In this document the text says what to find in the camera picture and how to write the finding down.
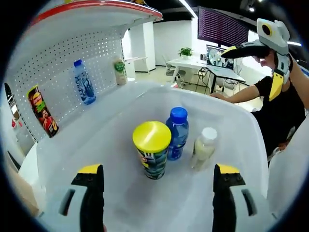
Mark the person's left hand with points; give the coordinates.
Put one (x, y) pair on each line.
(105, 228)

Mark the laptop computer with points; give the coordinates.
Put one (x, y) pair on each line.
(217, 58)

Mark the white cabinet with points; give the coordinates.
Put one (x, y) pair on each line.
(142, 48)

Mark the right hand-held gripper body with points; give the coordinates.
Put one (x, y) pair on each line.
(277, 36)

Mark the yellow lid chip can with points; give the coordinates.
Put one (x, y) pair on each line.
(152, 145)

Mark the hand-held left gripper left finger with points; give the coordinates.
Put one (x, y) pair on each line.
(70, 210)

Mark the white red snack drink counter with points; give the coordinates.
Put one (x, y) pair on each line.
(79, 21)

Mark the blue water bottle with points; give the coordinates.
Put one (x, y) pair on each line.
(177, 135)
(84, 84)

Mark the white office desk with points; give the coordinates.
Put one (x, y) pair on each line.
(190, 64)

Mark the potted green plant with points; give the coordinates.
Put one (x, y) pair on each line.
(186, 52)

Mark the white office chair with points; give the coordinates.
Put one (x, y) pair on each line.
(171, 70)

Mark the white plastic shopping basket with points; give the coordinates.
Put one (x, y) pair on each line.
(96, 145)

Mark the milky drink bottle green label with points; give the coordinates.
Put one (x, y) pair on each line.
(120, 72)
(204, 149)

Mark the large dark monitor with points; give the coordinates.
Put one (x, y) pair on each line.
(222, 26)

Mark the red chip can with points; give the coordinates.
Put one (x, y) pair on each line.
(43, 113)

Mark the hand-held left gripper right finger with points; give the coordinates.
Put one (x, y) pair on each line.
(241, 212)

